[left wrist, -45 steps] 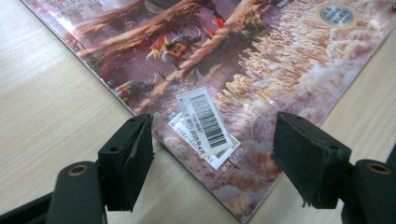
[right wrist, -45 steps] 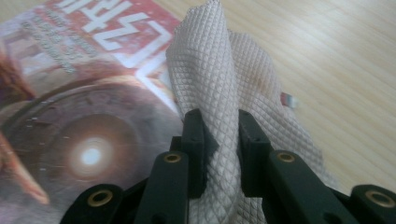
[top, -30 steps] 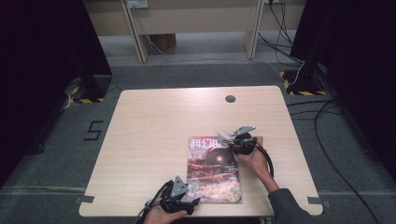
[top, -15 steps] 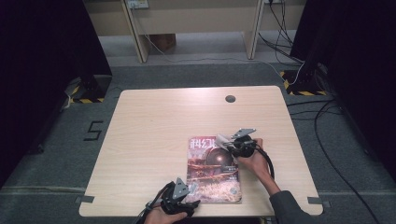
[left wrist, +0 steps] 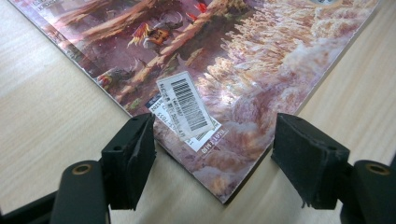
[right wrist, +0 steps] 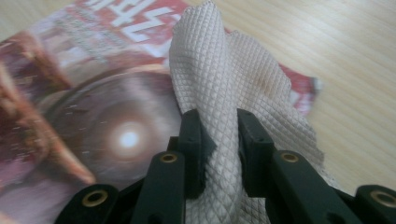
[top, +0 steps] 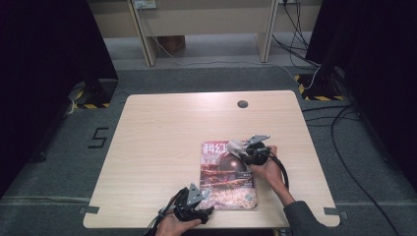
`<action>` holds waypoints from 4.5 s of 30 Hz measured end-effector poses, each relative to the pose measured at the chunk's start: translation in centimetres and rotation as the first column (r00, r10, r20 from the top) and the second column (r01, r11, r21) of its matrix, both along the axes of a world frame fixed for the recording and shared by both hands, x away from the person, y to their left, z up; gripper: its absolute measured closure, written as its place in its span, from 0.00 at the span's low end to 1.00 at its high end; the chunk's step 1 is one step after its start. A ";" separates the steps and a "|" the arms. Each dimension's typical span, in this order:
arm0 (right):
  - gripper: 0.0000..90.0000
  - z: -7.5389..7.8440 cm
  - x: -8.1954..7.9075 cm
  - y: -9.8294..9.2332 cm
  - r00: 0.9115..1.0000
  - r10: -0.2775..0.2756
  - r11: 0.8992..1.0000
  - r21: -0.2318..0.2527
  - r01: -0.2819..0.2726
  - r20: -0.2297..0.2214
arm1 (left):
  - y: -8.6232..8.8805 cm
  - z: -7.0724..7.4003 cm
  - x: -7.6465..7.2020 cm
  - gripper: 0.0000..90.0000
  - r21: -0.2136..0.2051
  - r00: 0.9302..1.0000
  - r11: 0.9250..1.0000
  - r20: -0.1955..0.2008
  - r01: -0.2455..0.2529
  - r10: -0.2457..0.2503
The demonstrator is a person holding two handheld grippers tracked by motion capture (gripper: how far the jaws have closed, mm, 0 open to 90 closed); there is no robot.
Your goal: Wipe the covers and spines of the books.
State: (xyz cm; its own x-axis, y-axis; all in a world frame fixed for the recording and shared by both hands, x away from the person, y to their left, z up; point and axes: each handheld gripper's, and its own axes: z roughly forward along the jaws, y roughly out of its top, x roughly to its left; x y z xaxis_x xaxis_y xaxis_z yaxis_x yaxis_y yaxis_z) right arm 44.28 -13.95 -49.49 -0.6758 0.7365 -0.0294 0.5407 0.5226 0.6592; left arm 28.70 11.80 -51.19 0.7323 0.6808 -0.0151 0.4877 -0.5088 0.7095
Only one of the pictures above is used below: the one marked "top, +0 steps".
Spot person's left hand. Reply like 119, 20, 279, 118
154, 212, 203, 236

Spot brown cardboard box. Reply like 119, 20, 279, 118
156, 34, 186, 55

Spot white cloth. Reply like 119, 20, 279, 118
226, 140, 247, 159

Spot white power socket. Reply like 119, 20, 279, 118
133, 0, 157, 10

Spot black cable bundle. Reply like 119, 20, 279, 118
270, 0, 322, 68

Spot white floor cable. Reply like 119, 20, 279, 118
139, 6, 323, 89

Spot hand-held gripper cable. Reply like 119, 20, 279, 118
144, 187, 185, 236
268, 152, 290, 191

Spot black curtain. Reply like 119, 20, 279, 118
306, 0, 417, 181
0, 0, 118, 198

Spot hazard-taped black stand base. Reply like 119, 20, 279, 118
294, 73, 345, 102
67, 78, 119, 110

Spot short black floor cable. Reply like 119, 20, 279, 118
301, 103, 362, 128

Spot long black floor cable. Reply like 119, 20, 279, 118
329, 103, 402, 236

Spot right hand-held gripper cable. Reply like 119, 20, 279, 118
268, 152, 290, 191

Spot glossy magazine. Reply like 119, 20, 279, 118
199, 140, 259, 211

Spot person's right hand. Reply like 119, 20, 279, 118
250, 146, 294, 207

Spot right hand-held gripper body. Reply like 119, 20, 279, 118
242, 135, 271, 166

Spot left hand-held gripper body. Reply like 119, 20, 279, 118
173, 182, 210, 222

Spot left hand-held gripper cable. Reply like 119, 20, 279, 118
144, 187, 185, 236

